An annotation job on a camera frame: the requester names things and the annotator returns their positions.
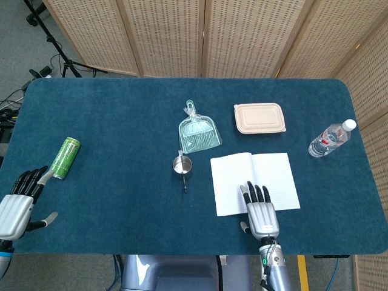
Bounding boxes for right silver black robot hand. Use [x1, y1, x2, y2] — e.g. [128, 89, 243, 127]
[239, 181, 280, 239]

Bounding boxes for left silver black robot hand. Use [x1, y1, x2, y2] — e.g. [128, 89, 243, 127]
[0, 165, 59, 241]

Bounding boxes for white lined notebook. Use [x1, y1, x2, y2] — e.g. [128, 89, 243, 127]
[210, 152, 301, 217]

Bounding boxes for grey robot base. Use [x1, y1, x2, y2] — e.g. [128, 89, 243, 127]
[120, 254, 253, 291]

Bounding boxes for green energy drink can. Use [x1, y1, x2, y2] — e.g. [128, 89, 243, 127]
[48, 136, 81, 179]

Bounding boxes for steel measuring cup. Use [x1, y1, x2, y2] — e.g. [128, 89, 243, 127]
[172, 149, 193, 194]

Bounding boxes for beige lidded food container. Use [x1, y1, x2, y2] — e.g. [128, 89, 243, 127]
[233, 102, 287, 135]

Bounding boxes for clear plastic water bottle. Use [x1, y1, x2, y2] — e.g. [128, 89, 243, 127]
[307, 119, 358, 158]

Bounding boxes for clear green dustpan brush set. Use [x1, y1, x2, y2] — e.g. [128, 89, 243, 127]
[178, 99, 223, 154]

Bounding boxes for blue table mat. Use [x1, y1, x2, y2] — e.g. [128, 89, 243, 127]
[0, 78, 386, 256]

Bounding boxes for black power adapter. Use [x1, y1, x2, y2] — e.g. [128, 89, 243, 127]
[28, 65, 53, 79]

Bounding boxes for black tripod stand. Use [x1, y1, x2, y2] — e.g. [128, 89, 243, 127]
[23, 0, 107, 78]

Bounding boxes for woven folding screen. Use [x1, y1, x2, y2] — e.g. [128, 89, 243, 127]
[42, 0, 388, 291]

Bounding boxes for black cables on floor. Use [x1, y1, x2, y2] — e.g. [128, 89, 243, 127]
[0, 80, 31, 143]

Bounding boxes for blue cable bundle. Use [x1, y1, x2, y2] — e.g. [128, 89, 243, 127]
[112, 254, 122, 291]

